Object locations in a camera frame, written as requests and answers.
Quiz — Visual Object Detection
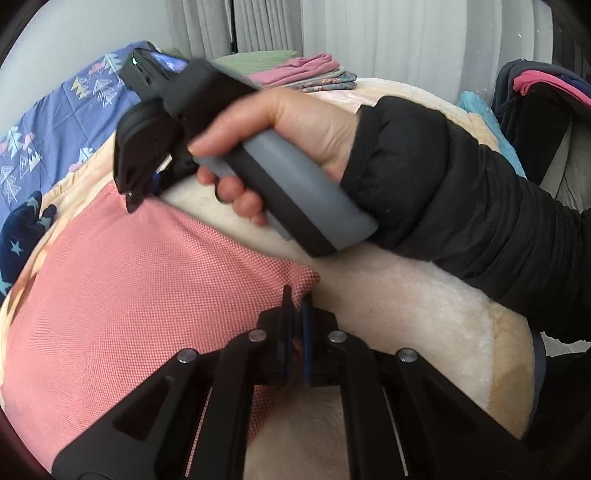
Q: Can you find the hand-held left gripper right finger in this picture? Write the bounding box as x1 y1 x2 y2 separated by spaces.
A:
301 295 555 480

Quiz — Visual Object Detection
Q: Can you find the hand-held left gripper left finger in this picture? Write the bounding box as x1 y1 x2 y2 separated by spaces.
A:
51 285 296 480

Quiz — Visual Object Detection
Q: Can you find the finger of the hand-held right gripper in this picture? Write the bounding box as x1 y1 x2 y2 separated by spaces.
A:
113 137 161 214
150 169 179 191

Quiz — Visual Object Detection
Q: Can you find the pink long-sleeve shirt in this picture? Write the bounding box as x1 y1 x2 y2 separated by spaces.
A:
0 182 321 474

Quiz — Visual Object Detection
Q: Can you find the person's right hand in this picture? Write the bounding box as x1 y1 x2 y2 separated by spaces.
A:
187 87 363 228

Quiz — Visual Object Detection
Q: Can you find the blue patterned bedsheet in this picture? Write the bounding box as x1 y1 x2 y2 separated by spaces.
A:
0 41 160 215

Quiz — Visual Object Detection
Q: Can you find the peach fleece blanket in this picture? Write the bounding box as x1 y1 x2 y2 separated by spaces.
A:
0 76 539 480

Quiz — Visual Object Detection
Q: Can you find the folded grey floral cloth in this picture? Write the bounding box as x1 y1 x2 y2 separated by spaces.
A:
286 69 358 93

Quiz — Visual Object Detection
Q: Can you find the folded pink garment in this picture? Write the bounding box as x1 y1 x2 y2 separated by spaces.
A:
252 53 342 88

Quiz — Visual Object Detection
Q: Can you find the navy star-print plush cloth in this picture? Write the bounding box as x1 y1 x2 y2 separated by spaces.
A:
0 191 58 296

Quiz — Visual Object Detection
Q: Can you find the green pillow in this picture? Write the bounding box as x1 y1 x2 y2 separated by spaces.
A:
210 50 301 77

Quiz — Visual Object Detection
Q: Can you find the white pleated curtain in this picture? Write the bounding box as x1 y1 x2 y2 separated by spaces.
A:
166 0 555 112

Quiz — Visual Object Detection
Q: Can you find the teal cloth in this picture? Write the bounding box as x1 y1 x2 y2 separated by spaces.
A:
457 91 527 178

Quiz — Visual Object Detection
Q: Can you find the dark jacket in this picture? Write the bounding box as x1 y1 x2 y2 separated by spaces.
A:
492 59 591 148

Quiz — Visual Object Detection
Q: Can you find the person's dark clothing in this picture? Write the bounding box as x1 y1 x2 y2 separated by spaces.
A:
522 332 591 467

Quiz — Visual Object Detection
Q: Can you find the bright pink garment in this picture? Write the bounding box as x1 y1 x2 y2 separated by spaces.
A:
512 69 591 103

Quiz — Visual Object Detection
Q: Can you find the beige chair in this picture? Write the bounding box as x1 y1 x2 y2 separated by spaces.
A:
538 124 591 208

